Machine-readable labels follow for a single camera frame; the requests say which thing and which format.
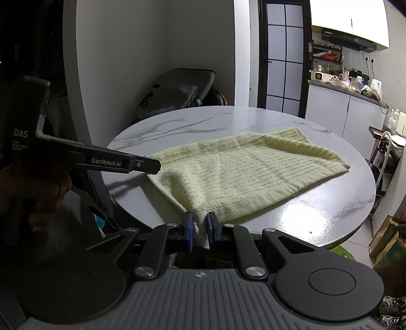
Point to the black range hood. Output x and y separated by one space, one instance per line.
347 39

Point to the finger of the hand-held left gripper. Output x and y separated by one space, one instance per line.
107 160

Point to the black kitchen shelf rack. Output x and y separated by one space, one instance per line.
326 55

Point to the green floor mat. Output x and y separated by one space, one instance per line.
342 252

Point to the wooden side shelf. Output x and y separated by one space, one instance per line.
391 139

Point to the white countertop appliance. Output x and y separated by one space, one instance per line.
318 76

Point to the dark wine bottle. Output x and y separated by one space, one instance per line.
380 155

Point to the person's left hand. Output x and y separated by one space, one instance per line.
44 193

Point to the pale yellow towel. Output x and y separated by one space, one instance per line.
241 171

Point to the black chair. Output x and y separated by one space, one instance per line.
217 97

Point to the white kitchen base cabinet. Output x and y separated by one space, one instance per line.
336 111

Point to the white electric kettle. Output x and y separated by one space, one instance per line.
376 86

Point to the black framed glass door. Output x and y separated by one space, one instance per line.
284 54

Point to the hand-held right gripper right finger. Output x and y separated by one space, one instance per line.
211 231

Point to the brown paper bag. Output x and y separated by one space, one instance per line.
388 241

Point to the grey backpack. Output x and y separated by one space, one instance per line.
177 92

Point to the patterned sneaker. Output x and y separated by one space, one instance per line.
393 306

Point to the white wall cabinet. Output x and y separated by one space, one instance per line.
349 16

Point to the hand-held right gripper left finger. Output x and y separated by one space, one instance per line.
189 233

